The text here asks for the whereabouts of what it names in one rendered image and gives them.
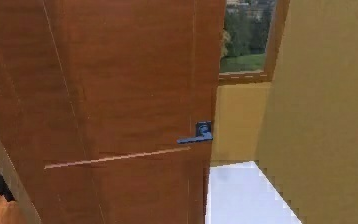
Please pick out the wooden framed window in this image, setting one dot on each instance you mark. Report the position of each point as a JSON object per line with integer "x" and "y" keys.
{"x": 243, "y": 43}

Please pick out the brown wooden room door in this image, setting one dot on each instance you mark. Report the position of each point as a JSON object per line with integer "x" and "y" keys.
{"x": 120, "y": 83}

